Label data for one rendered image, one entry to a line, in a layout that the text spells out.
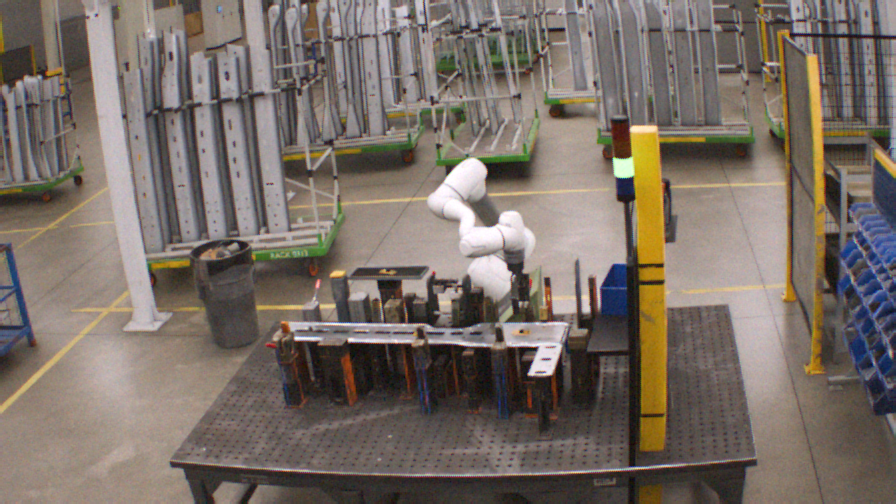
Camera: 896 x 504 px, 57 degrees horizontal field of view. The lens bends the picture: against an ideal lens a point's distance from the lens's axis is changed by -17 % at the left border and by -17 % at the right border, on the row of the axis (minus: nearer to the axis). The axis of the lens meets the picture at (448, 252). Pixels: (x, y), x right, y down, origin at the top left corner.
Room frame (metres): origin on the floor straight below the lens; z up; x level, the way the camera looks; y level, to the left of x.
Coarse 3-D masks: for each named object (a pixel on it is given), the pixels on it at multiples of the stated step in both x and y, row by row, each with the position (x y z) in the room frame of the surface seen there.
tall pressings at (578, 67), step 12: (564, 0) 13.47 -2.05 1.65; (588, 0) 13.42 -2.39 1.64; (636, 0) 13.02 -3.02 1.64; (648, 0) 13.13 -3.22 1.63; (576, 24) 13.45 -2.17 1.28; (576, 36) 13.45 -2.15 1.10; (576, 48) 13.44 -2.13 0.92; (576, 60) 13.43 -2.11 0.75; (576, 72) 13.42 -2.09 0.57; (648, 72) 12.87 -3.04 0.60; (576, 84) 13.41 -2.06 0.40; (624, 84) 13.02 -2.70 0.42
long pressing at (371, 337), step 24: (312, 336) 4.15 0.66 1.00; (336, 336) 4.12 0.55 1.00; (360, 336) 4.10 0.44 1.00; (384, 336) 4.07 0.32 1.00; (408, 336) 4.04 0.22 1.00; (432, 336) 4.01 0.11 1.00; (456, 336) 3.98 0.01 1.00; (480, 336) 3.95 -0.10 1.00; (528, 336) 3.88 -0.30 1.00; (552, 336) 3.85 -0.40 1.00
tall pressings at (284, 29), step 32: (288, 0) 12.05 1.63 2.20; (320, 0) 11.96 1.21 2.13; (352, 0) 12.08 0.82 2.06; (288, 32) 11.74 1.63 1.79; (320, 32) 11.90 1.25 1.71; (352, 32) 12.04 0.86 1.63; (352, 64) 12.01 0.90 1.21; (288, 96) 11.97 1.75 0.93; (352, 96) 11.82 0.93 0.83; (288, 128) 11.93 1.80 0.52; (352, 128) 11.74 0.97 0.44; (384, 128) 11.75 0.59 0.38
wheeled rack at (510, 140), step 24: (480, 24) 11.33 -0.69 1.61; (528, 48) 11.86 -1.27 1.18; (456, 72) 11.89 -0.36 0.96; (432, 96) 10.24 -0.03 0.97; (456, 96) 11.50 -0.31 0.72; (504, 96) 10.11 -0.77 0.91; (504, 120) 11.82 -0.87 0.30; (528, 120) 11.76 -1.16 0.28; (456, 144) 10.85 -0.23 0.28; (480, 144) 10.71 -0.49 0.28; (504, 144) 10.59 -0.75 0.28; (528, 144) 10.50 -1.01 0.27
